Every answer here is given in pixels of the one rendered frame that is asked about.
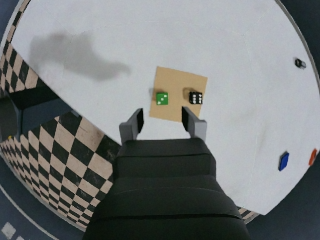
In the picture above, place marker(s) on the tan flat mat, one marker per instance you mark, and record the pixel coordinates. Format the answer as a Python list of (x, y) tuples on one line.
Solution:
[(178, 84)]

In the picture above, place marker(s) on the orange pocket multimeter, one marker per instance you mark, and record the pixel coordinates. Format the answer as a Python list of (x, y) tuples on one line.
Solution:
[(311, 161)]

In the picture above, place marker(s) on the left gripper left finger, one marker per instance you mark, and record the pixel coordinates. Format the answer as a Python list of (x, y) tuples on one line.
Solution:
[(130, 129)]

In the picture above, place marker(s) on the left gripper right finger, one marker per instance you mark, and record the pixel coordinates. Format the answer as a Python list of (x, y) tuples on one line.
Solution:
[(197, 128)]

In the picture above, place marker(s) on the green die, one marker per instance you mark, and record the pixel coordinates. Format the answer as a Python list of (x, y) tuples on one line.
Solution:
[(162, 98)]

